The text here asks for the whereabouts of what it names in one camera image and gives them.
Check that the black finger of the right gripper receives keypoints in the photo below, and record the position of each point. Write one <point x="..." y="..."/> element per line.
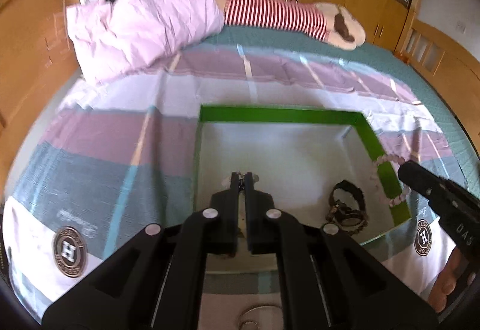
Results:
<point x="422" y="181"/>

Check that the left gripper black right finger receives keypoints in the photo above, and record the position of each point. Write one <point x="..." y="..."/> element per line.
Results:
<point x="327" y="280"/>

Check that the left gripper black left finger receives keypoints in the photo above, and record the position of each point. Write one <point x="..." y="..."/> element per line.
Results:
<point x="155" y="280"/>

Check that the black wrist watch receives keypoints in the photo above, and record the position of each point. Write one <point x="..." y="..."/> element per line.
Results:
<point x="347" y="208"/>

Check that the metal bangle with charm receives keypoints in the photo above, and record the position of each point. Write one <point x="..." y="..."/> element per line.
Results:
<point x="261" y="317"/>

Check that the right hand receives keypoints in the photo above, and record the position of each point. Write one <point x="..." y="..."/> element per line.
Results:
<point x="446" y="281"/>

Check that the wooden footboard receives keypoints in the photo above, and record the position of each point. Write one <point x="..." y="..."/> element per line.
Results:
<point x="447" y="66"/>

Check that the green cardboard box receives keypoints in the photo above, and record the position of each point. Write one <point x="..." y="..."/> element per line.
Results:
<point x="299" y="156"/>

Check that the plaid bed sheet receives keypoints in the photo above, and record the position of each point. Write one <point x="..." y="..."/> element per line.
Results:
<point x="119" y="155"/>

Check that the striped plush toy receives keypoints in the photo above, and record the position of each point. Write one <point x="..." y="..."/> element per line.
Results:
<point x="326" y="22"/>

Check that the wooden headboard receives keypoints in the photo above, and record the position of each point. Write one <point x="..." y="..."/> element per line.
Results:
<point x="37" y="58"/>

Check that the pink crumpled pillow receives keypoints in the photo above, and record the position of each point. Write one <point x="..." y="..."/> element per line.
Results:
<point x="114" y="38"/>

